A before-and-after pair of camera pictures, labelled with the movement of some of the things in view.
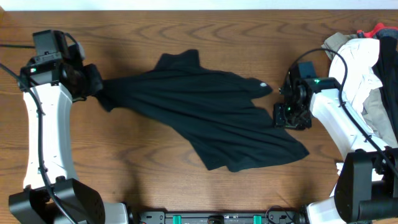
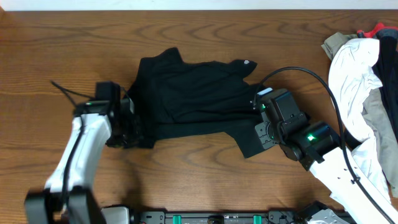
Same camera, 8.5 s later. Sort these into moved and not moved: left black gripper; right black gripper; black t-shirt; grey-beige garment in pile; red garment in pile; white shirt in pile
Moved: black t-shirt; right black gripper; left black gripper
Not moved: grey-beige garment in pile; white shirt in pile; red garment in pile
